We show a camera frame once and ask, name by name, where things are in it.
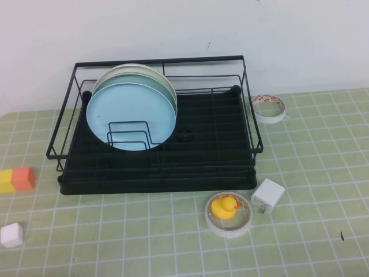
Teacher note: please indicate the orange cube block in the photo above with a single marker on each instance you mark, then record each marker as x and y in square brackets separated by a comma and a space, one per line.
[24, 179]

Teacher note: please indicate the yellow rubber duck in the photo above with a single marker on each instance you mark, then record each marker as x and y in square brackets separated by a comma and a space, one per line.
[223, 210]

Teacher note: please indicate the small white tape roll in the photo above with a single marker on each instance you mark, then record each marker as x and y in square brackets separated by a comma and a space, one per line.
[268, 119]

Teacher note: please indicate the mint green round plate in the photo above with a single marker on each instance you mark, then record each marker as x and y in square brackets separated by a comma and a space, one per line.
[138, 78]

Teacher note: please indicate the white power adapter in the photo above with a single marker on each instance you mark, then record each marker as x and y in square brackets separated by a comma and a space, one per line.
[268, 193]

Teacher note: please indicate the yellow cube block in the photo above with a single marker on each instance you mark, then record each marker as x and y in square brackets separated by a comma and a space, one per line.
[5, 181]

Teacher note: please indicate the black plastic drip tray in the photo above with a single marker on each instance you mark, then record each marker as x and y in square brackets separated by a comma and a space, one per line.
[144, 189]

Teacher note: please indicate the large white tape roll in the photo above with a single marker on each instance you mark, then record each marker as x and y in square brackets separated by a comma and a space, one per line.
[227, 233]

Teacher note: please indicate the cream round plate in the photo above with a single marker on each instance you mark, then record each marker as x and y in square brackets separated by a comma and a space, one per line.
[135, 67]

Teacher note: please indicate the green checked tablecloth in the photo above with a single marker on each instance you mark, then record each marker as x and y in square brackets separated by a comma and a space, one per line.
[144, 245]

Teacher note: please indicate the white cube block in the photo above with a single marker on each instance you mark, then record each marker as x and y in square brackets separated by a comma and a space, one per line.
[11, 235]

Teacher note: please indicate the light blue round plate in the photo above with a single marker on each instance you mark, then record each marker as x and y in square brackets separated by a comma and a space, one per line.
[127, 109]

